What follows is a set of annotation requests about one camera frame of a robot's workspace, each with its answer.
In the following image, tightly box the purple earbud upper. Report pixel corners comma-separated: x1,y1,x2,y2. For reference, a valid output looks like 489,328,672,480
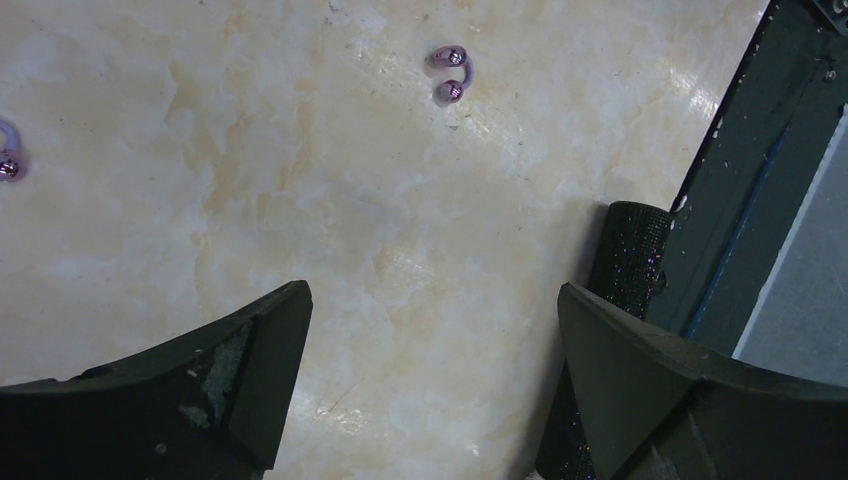
1,119,28,183

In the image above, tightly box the purple earbud lower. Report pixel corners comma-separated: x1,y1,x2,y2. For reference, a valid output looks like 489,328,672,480
426,44,476,105

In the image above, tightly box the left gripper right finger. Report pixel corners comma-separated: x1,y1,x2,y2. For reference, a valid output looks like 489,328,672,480
558,284,847,479

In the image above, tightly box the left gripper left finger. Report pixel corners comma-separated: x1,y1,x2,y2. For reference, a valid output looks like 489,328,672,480
1,280,313,479

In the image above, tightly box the purple earbud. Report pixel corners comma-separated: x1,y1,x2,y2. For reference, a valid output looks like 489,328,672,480
426,44,476,105
1,119,28,183

